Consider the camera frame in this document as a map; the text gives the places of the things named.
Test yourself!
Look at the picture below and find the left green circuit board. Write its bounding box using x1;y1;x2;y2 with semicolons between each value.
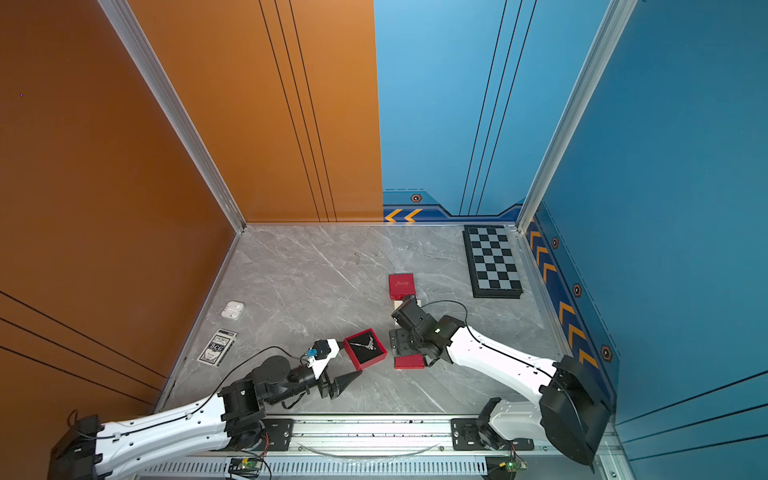
227;457;271;479

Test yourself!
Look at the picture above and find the aluminium front rail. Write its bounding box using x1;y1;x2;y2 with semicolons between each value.
137;413;625;458

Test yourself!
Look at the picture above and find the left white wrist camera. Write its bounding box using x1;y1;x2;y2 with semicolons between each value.
307;339;340;380

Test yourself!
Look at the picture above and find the right green circuit board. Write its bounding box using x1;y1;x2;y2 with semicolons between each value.
483;457;528;480

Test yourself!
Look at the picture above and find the white vented cable duct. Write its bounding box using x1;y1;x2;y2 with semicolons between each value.
134;457;490;479

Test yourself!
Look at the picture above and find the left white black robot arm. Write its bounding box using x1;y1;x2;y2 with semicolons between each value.
47;355;361;479

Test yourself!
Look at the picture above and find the black white chessboard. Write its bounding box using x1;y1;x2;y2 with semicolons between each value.
462;225;523;299

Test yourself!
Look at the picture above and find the aluminium corner post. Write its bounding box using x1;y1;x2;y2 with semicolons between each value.
98;0;247;234
516;0;638;234

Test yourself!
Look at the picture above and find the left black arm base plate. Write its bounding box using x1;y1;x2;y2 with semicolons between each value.
241;417;295;454

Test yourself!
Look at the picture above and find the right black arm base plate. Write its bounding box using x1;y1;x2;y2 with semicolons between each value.
449;418;535;452

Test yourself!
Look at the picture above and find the left aluminium corner post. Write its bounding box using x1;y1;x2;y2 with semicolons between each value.
98;0;247;234

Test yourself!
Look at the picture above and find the right aluminium corner post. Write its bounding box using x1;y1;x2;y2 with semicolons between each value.
516;0;638;234

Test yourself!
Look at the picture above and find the red jewelry box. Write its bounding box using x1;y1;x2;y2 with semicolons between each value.
394;354;426;370

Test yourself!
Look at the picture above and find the green circuit board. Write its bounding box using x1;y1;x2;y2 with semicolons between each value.
483;457;528;480
227;457;271;479

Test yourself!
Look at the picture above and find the red jewelry box lid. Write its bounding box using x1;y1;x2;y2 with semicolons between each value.
388;273;416;301

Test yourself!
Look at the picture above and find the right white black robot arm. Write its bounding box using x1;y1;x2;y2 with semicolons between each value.
389;315;613;466

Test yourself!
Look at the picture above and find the white earbuds case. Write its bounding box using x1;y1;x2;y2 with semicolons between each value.
221;301;245;321

